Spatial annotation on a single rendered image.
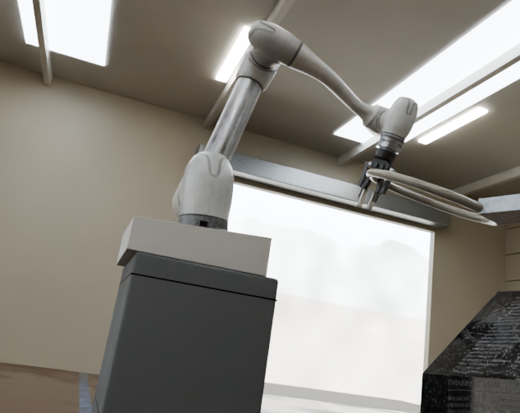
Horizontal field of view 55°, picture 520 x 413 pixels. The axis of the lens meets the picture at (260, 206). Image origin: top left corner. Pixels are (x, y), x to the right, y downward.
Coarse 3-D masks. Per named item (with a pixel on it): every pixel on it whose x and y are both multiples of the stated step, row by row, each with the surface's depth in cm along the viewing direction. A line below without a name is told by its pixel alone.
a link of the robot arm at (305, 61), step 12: (300, 48) 178; (300, 60) 178; (312, 60) 180; (312, 72) 181; (324, 72) 182; (324, 84) 186; (336, 84) 186; (336, 96) 193; (348, 96) 193; (360, 108) 200; (372, 108) 200; (384, 108) 200; (372, 120) 200; (372, 132) 204
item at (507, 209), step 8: (480, 200) 156; (488, 200) 154; (496, 200) 152; (504, 200) 150; (512, 200) 148; (488, 208) 153; (496, 208) 151; (504, 208) 149; (512, 208) 147; (488, 216) 157; (496, 216) 155; (504, 216) 154; (512, 216) 153
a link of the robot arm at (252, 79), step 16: (240, 64) 191; (256, 64) 187; (240, 80) 188; (256, 80) 188; (240, 96) 185; (256, 96) 189; (224, 112) 185; (240, 112) 184; (224, 128) 181; (240, 128) 184; (208, 144) 181; (224, 144) 180; (176, 192) 171; (176, 208) 172
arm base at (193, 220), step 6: (180, 216) 153; (186, 216) 151; (192, 216) 150; (198, 216) 150; (204, 216) 150; (210, 216) 150; (180, 222) 152; (186, 222) 150; (192, 222) 149; (198, 222) 146; (204, 222) 149; (210, 222) 149; (216, 222) 151; (222, 222) 153; (216, 228) 150; (222, 228) 152
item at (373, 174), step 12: (372, 180) 189; (384, 180) 193; (396, 180) 161; (408, 180) 158; (420, 180) 156; (396, 192) 198; (408, 192) 199; (432, 192) 154; (444, 192) 153; (432, 204) 198; (444, 204) 196; (468, 204) 153; (480, 204) 154; (468, 216) 188; (480, 216) 183
